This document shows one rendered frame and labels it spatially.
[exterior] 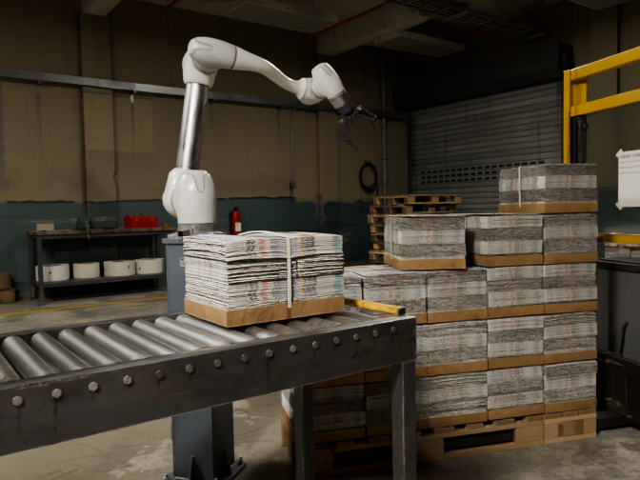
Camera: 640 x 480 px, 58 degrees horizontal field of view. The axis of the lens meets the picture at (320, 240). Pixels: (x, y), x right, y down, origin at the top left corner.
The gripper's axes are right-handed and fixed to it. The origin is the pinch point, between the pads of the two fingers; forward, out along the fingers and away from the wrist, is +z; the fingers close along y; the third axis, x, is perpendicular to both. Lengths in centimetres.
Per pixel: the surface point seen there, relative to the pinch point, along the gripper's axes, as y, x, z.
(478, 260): -4, 34, 68
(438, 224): 3, 40, 40
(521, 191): -45, 16, 62
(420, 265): 20, 42, 49
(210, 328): 88, 121, -8
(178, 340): 93, 135, -14
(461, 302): 15, 44, 74
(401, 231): 18, 39, 33
